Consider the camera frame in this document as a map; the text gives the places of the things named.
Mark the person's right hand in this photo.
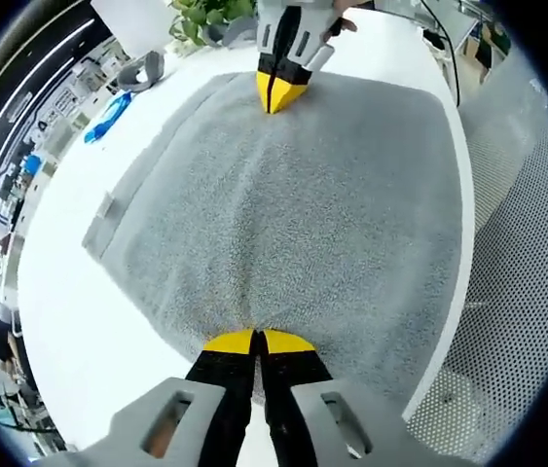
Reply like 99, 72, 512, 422
321, 0, 358, 45

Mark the blue wipes packet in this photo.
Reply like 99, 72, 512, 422
83, 90, 133, 145

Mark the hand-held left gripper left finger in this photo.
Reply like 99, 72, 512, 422
39, 328, 258, 467

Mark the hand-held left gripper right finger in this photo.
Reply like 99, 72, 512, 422
258, 328, 469, 467

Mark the white mesh chair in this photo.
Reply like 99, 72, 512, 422
402, 46, 548, 466

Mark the green potted plant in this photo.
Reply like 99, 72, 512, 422
168, 0, 258, 48

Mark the black cable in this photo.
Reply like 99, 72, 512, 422
421, 0, 462, 106

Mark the white table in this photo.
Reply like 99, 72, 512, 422
15, 4, 474, 453

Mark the grey towel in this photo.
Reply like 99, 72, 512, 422
81, 71, 465, 410

